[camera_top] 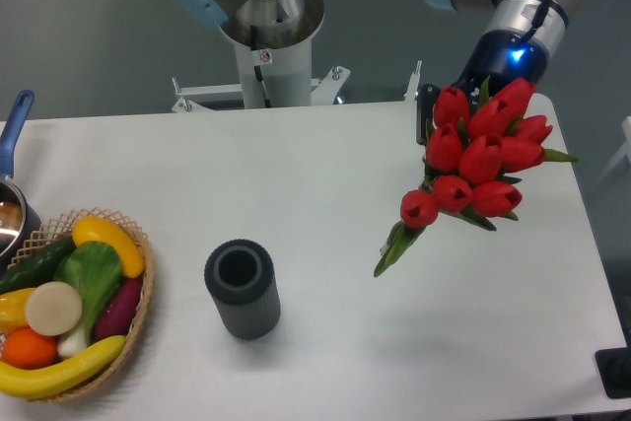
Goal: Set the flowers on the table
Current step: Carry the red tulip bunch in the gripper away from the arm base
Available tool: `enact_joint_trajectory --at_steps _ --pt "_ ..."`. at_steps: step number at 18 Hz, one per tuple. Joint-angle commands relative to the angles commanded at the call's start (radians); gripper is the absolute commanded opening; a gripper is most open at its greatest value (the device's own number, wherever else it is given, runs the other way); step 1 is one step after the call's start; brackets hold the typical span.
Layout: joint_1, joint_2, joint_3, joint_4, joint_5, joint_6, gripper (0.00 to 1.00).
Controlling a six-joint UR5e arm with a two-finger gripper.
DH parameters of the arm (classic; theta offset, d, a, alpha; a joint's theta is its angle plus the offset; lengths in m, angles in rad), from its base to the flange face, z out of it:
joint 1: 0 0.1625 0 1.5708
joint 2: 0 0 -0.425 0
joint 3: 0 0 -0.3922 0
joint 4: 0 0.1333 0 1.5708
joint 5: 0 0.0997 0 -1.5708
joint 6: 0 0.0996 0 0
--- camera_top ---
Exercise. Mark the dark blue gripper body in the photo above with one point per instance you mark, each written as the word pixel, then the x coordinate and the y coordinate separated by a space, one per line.
pixel 502 57

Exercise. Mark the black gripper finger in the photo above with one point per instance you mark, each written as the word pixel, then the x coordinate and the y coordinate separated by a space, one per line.
pixel 427 96

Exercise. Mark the red tulip bouquet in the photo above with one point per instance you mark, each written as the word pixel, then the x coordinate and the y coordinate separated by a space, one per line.
pixel 473 151

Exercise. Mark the dark grey ribbed vase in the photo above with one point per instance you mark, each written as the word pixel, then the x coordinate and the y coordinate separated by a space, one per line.
pixel 240 278

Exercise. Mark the black device at table edge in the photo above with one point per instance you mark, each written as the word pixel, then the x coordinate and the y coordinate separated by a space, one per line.
pixel 614 370

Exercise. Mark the yellow squash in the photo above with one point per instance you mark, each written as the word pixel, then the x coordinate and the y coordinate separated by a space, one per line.
pixel 97 229

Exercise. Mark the green bok choy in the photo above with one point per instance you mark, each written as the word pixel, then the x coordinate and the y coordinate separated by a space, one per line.
pixel 94 270

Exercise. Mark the purple sweet potato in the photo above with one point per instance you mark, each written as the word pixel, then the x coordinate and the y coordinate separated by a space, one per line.
pixel 120 311

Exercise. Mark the woven wicker basket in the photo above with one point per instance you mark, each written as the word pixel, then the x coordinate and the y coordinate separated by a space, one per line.
pixel 61 227

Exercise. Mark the green cucumber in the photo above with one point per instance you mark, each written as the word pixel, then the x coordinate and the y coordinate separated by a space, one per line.
pixel 37 268

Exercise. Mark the beige round radish slice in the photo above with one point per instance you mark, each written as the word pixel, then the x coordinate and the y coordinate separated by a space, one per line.
pixel 53 308

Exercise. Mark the yellow bell pepper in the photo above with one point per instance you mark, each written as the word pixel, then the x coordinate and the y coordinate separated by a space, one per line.
pixel 13 310

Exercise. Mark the orange fruit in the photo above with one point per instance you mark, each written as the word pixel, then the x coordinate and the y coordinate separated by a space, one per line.
pixel 29 350

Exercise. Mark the yellow banana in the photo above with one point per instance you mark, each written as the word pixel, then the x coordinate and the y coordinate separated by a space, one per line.
pixel 58 378

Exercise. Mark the white frame at right edge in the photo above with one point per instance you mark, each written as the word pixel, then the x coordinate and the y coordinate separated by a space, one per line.
pixel 619 163

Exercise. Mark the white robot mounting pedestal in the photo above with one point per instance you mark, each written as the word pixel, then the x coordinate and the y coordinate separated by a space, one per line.
pixel 268 78

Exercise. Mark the blue handled saucepan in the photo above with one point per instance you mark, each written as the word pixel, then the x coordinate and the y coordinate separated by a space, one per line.
pixel 18 218

